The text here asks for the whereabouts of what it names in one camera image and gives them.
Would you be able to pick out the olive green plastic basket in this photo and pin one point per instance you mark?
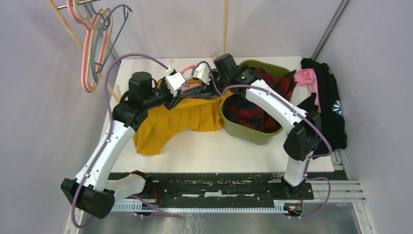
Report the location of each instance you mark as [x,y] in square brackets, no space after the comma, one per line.
[251,135]

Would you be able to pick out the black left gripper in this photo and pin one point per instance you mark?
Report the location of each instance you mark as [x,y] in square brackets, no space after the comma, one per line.
[173,101]

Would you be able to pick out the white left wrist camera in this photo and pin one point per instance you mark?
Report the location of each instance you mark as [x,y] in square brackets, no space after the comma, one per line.
[175,81]

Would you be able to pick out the red plaid skirt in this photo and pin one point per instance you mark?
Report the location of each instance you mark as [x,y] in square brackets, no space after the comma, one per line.
[243,112]

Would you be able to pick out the white cable duct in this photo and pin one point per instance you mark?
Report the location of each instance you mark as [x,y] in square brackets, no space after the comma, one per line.
[132,205]

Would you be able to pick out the metal rack rod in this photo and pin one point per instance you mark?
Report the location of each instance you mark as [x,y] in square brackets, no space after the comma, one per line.
[79,2]

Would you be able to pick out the wooden clothes rack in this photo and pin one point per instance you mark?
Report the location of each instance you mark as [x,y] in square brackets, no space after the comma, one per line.
[164,29]

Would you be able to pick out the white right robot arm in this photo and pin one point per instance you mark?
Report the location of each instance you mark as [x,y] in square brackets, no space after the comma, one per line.
[303,128]

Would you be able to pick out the black garment with flower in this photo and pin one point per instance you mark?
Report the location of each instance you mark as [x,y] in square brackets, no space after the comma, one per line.
[332,121]

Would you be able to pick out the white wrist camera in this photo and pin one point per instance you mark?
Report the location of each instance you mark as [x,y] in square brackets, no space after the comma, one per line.
[175,81]
[201,73]

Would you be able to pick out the yellow skirt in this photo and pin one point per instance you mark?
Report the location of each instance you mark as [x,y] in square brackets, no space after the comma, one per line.
[198,115]

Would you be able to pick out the pink garment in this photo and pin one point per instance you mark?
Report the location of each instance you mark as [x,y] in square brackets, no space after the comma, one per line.
[308,78]

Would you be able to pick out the grey blue plastic hanger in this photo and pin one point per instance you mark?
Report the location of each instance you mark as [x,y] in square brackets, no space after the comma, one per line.
[103,47]

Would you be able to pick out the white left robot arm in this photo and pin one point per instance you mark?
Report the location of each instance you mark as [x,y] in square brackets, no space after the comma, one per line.
[90,190]

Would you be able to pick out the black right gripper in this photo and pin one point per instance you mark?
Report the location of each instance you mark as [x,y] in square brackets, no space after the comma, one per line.
[211,86]

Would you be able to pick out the pink plastic hanger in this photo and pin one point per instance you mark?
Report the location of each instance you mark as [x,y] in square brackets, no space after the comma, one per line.
[190,82]
[90,24]

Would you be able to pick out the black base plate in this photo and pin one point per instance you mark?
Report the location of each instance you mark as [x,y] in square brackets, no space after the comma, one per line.
[221,190]

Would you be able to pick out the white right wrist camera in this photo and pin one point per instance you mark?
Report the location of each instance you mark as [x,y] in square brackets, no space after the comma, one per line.
[201,73]

